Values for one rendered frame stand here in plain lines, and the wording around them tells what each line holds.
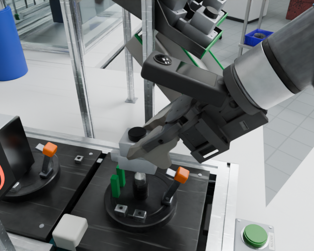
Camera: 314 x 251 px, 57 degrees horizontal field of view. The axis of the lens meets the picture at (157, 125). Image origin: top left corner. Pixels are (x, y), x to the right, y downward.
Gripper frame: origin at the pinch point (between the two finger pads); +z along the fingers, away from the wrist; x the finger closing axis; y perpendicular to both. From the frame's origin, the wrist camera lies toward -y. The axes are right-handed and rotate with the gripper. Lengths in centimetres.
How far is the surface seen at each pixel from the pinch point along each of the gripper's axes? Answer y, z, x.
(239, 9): 73, 54, 464
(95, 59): -16, 53, 84
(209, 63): 9.2, -0.6, 48.4
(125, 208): 7.8, 8.5, -4.9
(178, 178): 9.3, -1.7, -1.0
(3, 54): -41, 63, 54
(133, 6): -16.2, -5.5, 22.6
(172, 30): -7.7, -9.1, 21.1
